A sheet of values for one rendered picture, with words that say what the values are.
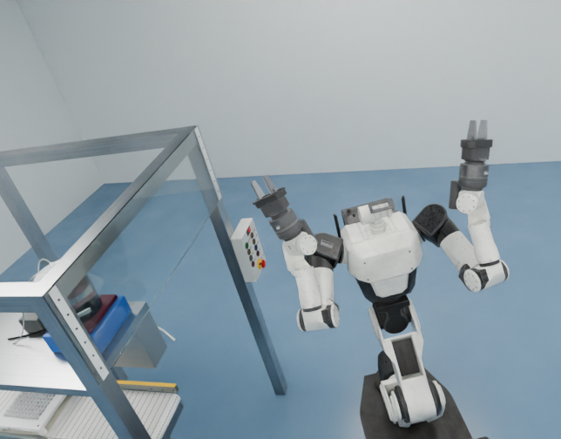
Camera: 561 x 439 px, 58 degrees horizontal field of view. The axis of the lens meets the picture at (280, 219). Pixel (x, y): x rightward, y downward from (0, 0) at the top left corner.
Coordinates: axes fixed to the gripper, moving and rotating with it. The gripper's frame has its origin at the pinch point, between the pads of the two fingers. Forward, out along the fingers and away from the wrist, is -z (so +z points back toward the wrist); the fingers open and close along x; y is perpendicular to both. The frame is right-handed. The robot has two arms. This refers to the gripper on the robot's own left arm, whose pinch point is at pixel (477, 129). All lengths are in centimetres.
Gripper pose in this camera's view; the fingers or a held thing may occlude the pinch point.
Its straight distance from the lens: 176.3
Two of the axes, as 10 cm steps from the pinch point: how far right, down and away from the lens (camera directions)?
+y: -5.6, -1.9, 8.1
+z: -0.1, 9.7, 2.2
